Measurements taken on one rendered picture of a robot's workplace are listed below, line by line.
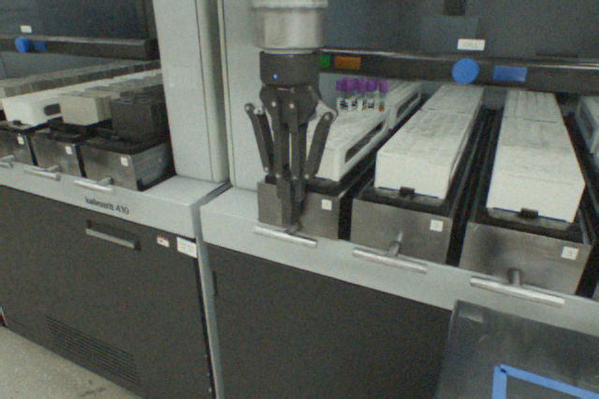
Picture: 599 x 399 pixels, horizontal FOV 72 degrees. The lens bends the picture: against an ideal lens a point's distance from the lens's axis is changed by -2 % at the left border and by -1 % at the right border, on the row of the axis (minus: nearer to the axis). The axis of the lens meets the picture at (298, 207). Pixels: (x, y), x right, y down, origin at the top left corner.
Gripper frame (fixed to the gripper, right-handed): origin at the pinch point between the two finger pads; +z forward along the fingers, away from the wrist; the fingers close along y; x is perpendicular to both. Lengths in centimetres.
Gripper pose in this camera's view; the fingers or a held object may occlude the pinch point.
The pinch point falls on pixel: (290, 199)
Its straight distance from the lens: 60.0
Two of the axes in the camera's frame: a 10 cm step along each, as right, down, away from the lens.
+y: -9.0, -1.9, 3.9
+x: -4.4, 4.0, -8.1
